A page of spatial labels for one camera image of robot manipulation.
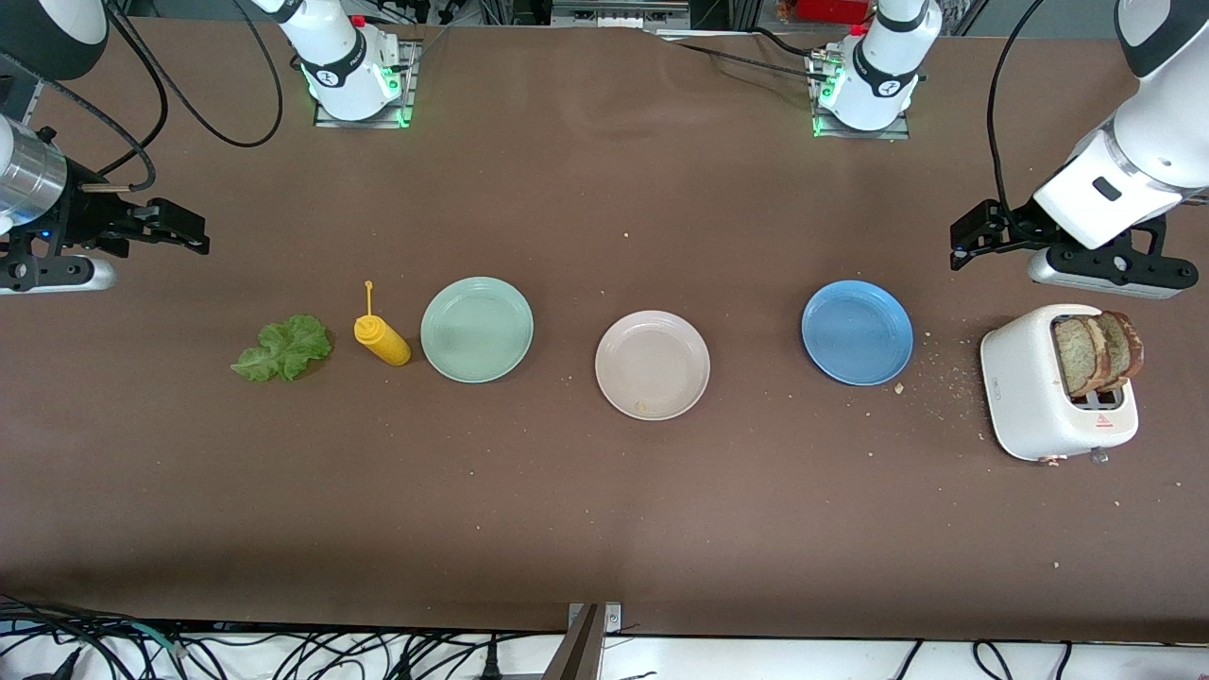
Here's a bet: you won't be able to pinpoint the brown bread slice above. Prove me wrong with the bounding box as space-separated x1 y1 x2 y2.
1052 315 1115 397
1096 311 1145 390

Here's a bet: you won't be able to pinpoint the green lettuce leaf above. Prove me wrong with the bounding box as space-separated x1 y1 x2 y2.
230 314 334 384

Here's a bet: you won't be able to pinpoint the yellow mustard squeeze bottle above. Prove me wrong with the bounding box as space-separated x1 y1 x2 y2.
353 280 413 367

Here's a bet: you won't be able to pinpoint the beige plate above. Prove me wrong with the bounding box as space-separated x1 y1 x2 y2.
594 310 711 422

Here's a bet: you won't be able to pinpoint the blue plate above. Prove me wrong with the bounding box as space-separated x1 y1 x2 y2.
801 280 915 387

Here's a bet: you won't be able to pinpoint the pale green plate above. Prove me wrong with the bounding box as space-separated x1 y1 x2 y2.
420 276 535 384

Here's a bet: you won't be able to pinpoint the white toaster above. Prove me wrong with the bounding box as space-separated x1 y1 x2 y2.
979 303 1140 466

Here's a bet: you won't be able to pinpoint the red box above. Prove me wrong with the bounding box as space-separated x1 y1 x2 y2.
776 0 870 25

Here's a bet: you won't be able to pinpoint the grey metal beam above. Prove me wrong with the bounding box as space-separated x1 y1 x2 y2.
541 604 605 680

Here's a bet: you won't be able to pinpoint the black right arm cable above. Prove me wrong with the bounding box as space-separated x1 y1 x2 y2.
0 0 285 195

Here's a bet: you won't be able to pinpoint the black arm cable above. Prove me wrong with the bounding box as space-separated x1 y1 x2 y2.
0 0 285 195
985 0 1049 220

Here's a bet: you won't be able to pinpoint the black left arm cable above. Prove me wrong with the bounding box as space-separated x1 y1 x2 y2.
985 0 1049 220

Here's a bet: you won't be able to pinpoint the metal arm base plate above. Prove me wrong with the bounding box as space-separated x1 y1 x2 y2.
812 52 911 141
314 38 418 128

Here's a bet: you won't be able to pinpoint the thin black table cable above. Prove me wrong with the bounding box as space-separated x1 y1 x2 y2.
652 26 832 81

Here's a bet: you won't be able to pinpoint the tangled black floor cables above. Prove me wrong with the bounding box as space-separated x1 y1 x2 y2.
0 593 530 680

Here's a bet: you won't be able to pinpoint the grey metal frame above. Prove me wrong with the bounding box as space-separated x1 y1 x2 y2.
551 0 692 31

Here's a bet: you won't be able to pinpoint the silver corner bracket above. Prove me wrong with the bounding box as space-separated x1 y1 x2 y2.
567 603 622 636

